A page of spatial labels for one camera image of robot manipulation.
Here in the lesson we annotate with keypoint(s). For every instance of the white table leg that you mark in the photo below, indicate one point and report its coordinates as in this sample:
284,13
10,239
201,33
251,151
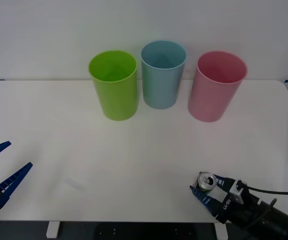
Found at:
221,231
52,229

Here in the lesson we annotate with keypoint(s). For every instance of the pink plastic bin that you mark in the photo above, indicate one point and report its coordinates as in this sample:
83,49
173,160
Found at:
209,100

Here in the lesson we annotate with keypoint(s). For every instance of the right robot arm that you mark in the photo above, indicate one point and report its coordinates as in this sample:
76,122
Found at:
281,220

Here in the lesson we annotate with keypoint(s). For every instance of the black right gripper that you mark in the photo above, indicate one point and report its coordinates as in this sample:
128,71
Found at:
234,212

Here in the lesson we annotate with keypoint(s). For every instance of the silver green drink can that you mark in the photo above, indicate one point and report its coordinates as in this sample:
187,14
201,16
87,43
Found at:
205,182

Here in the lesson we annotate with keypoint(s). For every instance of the pale blue plastic bin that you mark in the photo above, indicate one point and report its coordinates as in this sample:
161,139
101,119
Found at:
160,90

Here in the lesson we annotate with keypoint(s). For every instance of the green plastic bin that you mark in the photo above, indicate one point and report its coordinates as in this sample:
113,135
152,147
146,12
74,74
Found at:
116,100

